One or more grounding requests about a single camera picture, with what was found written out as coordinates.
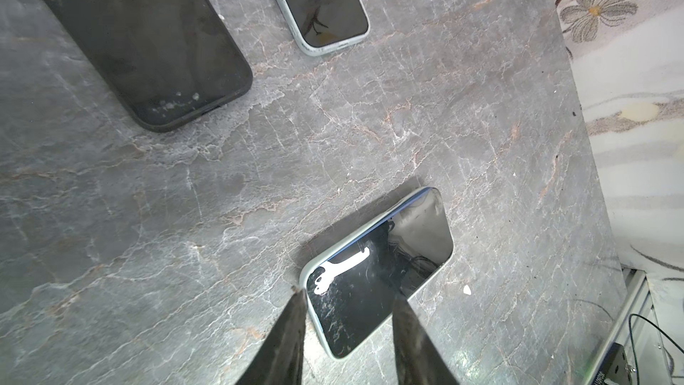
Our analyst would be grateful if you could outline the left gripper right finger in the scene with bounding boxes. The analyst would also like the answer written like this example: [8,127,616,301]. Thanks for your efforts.
[392,297,459,385]

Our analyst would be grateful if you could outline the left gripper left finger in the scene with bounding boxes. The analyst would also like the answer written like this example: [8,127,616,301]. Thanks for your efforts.
[237,289,307,384]

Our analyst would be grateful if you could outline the pale blue phone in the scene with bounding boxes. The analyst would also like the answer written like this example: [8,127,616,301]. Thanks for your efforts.
[298,186,455,360]

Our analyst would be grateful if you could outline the black phone case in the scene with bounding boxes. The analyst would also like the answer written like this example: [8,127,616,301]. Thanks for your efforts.
[43,0,253,133]

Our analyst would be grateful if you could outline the aluminium front rail frame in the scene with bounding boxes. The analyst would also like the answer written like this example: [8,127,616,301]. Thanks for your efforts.
[581,269,683,385]

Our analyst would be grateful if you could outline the right black cable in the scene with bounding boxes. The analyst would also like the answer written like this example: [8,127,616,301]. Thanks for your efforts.
[627,312,684,373]

